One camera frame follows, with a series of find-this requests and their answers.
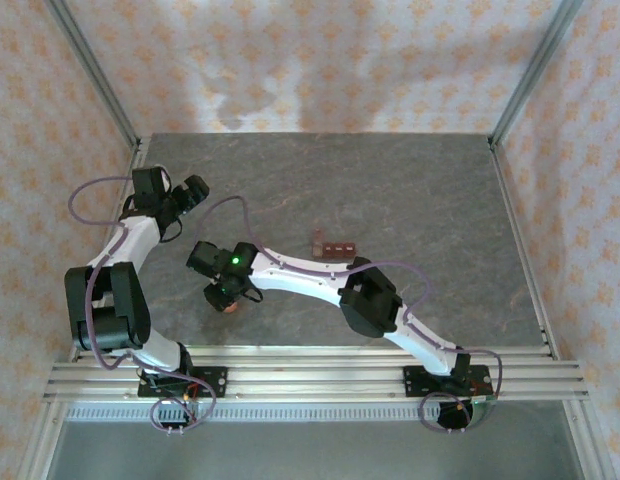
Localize small green circuit board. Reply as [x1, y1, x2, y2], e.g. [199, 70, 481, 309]
[469, 393, 499, 416]

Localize grey slotted cable duct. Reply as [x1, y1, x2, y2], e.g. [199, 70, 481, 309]
[64, 404, 494, 424]

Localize brown weekly pill organizer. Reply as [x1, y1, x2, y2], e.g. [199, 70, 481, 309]
[310, 228, 357, 261]

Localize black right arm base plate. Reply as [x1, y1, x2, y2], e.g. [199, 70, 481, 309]
[402, 364, 493, 400]

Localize thin red wires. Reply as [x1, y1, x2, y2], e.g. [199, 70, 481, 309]
[181, 377, 214, 426]

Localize aluminium table side rail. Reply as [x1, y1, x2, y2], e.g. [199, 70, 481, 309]
[71, 134, 152, 362]
[486, 134, 562, 359]

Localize aluminium mounting rail beam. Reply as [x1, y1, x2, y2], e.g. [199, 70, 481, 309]
[42, 344, 590, 404]

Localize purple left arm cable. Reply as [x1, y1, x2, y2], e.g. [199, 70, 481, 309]
[69, 174, 216, 435]

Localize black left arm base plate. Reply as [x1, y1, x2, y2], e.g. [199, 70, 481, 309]
[136, 365, 229, 400]

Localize aluminium frame post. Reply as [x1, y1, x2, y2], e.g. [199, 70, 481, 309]
[488, 0, 585, 147]
[43, 0, 142, 147]

